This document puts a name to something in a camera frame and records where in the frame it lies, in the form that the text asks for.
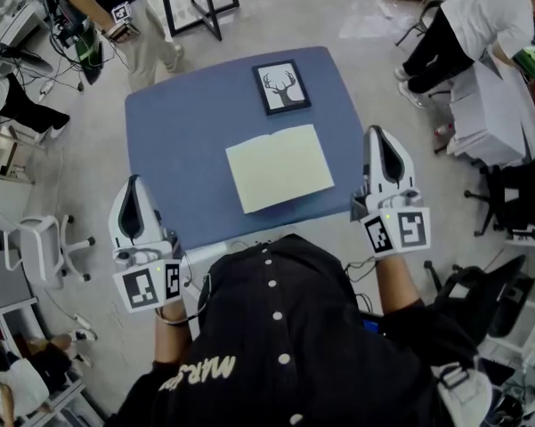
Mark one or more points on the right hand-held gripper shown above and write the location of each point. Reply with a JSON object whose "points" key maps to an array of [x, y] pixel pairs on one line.
{"points": [[400, 231]]}

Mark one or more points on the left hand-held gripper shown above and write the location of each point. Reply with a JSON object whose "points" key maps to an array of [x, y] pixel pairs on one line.
{"points": [[142, 283]]}

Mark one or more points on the blue notebook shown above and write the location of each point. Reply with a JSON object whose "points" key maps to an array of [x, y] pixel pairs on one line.
{"points": [[280, 167]]}

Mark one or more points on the person's left forearm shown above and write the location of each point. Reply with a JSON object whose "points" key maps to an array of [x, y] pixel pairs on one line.
{"points": [[171, 345]]}

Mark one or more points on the white grey shoulder bag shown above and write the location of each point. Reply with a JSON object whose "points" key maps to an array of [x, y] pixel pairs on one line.
{"points": [[467, 394]]}

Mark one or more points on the person's right forearm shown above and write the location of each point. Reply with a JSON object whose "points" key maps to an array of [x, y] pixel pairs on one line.
{"points": [[396, 283]]}

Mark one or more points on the blue tablecloth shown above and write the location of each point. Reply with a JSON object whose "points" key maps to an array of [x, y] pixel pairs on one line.
{"points": [[182, 149]]}

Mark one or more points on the white office chair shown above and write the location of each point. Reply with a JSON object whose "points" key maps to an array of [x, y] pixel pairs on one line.
{"points": [[35, 247]]}

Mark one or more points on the white cloth covered table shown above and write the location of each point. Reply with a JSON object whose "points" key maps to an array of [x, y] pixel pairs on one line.
{"points": [[485, 127]]}

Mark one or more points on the white power strip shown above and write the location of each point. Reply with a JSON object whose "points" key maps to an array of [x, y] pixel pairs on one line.
{"points": [[82, 320]]}

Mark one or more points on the black office chair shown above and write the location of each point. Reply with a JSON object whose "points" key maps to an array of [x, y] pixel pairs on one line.
{"points": [[485, 283], [525, 194]]}

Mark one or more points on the white storage shelf rack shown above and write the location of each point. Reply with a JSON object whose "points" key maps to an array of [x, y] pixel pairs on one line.
{"points": [[13, 309]]}

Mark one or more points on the small blue device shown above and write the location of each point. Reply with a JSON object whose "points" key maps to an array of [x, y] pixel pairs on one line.
{"points": [[370, 326]]}

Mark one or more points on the person's black buttoned jacket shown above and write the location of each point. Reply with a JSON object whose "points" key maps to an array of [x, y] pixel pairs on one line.
{"points": [[316, 349]]}

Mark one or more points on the white side stool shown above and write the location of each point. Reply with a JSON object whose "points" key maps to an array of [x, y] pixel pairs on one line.
{"points": [[534, 327]]}

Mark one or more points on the black picture frame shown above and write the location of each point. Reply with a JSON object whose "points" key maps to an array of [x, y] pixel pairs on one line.
{"points": [[282, 87]]}

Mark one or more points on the black metal table frame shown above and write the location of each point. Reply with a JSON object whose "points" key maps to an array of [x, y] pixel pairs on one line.
{"points": [[213, 16]]}

